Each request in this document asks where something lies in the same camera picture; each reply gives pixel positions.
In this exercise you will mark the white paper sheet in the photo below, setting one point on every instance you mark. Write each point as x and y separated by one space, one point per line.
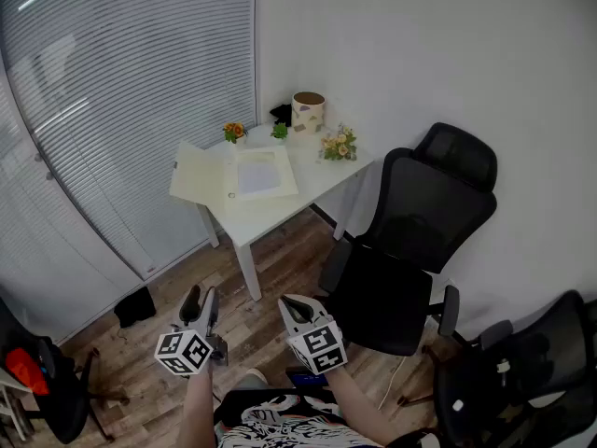
259 175

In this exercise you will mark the black bag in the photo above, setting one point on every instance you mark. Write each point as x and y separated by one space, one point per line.
135 307

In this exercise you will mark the person's right forearm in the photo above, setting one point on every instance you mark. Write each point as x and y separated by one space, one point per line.
356 404

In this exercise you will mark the person's left forearm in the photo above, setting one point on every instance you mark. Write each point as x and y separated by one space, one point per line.
196 409

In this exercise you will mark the black mesh office chair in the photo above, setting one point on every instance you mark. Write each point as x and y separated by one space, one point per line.
527 371

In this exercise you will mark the cream patterned round bin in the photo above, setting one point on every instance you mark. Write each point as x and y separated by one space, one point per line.
308 117

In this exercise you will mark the person's grey trouser leg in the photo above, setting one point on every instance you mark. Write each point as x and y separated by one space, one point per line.
252 381

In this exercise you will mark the orange flower pot plant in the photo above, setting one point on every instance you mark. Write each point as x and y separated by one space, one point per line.
234 131

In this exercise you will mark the black office chair with headrest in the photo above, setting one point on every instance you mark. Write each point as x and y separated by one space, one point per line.
420 213

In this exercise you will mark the cream folder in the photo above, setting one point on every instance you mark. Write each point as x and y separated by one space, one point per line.
200 175

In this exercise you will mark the yellow flower bouquet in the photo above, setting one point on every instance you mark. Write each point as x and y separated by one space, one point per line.
339 146

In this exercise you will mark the white table leg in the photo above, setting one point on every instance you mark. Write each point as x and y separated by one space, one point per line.
249 273
342 217
209 227

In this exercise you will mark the grey window blinds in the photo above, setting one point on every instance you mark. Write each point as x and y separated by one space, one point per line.
116 110

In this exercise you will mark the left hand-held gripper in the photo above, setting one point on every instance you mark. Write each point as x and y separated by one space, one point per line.
184 350

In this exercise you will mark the orange object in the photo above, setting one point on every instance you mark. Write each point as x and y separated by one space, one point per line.
25 371

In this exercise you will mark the black device with blue screen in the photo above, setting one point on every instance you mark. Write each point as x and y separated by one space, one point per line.
308 380

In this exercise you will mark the small green plant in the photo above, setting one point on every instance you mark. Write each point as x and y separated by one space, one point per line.
279 131

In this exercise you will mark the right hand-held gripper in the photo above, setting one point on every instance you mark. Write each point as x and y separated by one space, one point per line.
319 345

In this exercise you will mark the person's black printed shirt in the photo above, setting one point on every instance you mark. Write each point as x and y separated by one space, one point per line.
280 420

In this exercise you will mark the black cloth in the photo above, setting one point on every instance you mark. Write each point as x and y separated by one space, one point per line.
282 114

